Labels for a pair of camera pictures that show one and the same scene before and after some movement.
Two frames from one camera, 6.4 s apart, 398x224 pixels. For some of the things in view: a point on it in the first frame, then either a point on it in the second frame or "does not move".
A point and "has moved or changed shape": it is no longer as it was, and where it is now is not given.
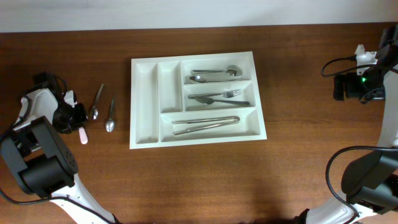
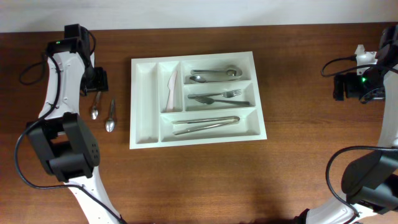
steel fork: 208,101 does not move
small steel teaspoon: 110,124 does not move
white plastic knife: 83,135 has moved or changed shape
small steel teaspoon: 94,112 does not move
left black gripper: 82,117 to 102,83
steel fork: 228,94 does not move
